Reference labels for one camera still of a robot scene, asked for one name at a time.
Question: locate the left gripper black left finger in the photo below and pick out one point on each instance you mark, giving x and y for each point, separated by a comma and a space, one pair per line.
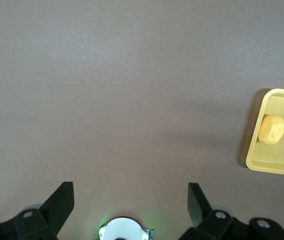
31, 225

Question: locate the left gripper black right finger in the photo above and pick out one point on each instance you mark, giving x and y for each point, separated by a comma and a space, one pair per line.
219, 225

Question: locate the yellow toy potato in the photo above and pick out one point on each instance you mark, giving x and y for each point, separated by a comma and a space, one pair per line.
272, 130

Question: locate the yellow plastic tray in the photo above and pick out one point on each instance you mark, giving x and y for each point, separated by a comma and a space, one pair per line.
282, 155

